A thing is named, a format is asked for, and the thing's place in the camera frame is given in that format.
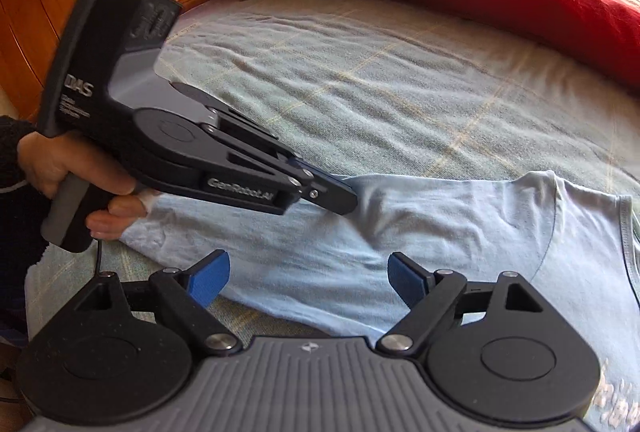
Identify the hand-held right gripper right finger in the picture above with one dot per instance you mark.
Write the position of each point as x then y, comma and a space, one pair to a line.
405, 282

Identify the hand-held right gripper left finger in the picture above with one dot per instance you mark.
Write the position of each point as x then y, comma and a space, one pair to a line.
210, 282

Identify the person's left hand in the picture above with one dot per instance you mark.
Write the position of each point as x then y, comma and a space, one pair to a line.
75, 157

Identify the light blue long-sleeved shirt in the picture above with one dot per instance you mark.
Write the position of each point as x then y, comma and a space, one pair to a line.
450, 237

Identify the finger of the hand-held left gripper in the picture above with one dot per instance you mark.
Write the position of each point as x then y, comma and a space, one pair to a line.
240, 127
335, 197

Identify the bed with grey sheet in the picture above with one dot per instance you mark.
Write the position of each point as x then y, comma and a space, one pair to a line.
400, 87

